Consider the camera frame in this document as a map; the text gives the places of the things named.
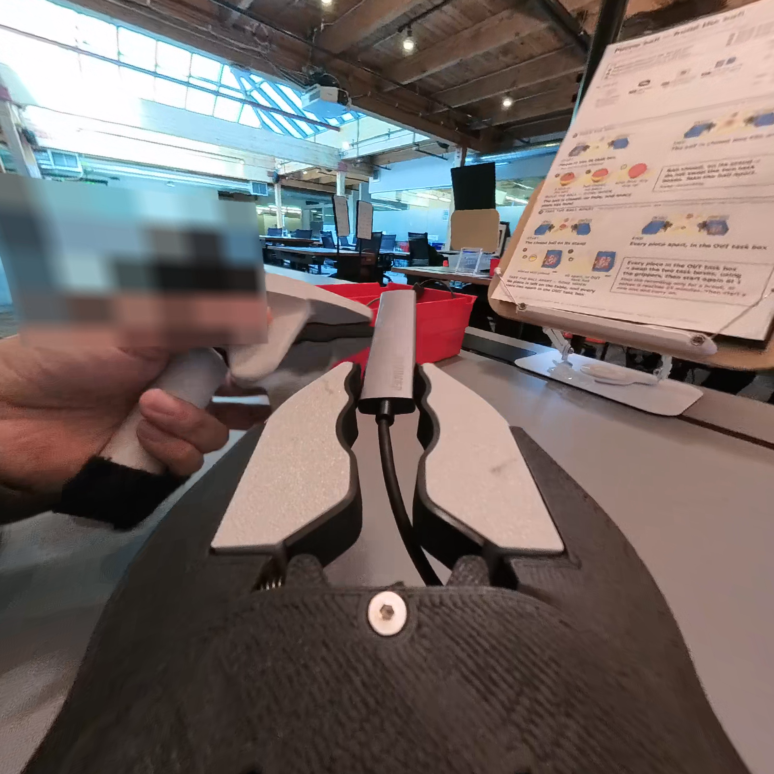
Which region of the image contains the white document stand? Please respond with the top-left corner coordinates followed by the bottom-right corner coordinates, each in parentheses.
top-left (514, 314), bottom-right (720, 418)

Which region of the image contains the grey usb hub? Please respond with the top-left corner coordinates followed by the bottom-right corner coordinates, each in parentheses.
top-left (358, 289), bottom-right (419, 417)

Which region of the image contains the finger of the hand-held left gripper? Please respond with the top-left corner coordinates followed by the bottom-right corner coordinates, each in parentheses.
top-left (229, 301), bottom-right (311, 383)
top-left (266, 272), bottom-right (374, 341)

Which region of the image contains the long office desk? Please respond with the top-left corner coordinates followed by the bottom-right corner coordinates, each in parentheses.
top-left (392, 265), bottom-right (495, 286)

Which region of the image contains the black hub cable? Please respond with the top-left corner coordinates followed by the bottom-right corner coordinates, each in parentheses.
top-left (376, 411), bottom-right (445, 587)

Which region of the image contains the cardboard backing board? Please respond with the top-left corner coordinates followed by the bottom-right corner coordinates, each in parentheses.
top-left (487, 175), bottom-right (774, 372)

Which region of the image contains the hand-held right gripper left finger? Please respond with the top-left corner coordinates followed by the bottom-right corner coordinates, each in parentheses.
top-left (210, 362), bottom-right (364, 560)

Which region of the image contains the person's left hand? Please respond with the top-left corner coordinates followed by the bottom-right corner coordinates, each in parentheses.
top-left (0, 345), bottom-right (232, 492)

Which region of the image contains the printed instruction sheet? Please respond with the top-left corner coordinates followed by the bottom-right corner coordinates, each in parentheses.
top-left (490, 6), bottom-right (774, 342)

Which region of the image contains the black standing panel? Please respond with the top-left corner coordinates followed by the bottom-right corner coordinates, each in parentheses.
top-left (450, 162), bottom-right (497, 211)

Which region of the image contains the red plastic bin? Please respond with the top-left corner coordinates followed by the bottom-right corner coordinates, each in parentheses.
top-left (314, 281), bottom-right (479, 368)

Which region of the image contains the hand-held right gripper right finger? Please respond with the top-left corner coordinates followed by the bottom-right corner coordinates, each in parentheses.
top-left (414, 363), bottom-right (566, 560)

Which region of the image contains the white ceiling projector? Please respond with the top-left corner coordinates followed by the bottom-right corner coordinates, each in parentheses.
top-left (301, 85), bottom-right (353, 120)

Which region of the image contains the cardboard standing board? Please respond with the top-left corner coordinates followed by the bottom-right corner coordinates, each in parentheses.
top-left (450, 208), bottom-right (502, 255)

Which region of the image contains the black pole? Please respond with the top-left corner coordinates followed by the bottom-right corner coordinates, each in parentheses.
top-left (577, 0), bottom-right (630, 112)

